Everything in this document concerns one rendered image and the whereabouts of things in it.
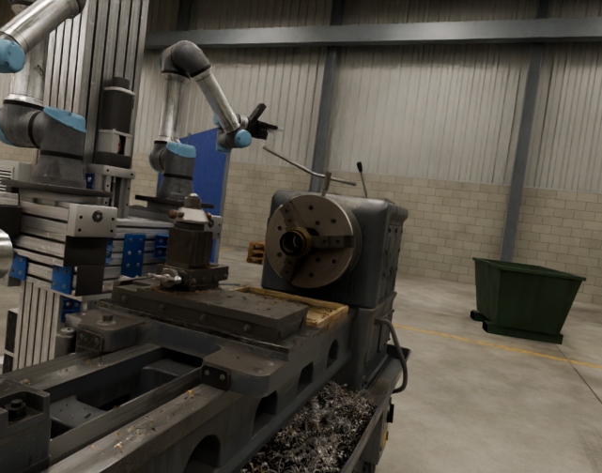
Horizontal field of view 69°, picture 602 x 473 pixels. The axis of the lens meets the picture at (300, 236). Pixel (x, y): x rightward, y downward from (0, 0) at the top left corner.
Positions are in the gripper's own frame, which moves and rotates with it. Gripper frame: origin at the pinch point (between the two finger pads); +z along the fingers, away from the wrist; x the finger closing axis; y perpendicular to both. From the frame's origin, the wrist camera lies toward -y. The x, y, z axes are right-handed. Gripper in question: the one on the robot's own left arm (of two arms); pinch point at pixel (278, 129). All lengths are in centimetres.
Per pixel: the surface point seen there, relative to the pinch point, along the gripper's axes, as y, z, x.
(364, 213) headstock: 27, -15, 84
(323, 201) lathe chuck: 25, -34, 82
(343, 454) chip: 86, -46, 123
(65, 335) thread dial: 57, -111, 101
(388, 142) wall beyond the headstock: -89, 748, -579
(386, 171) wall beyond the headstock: -16, 751, -565
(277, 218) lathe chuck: 35, -42, 69
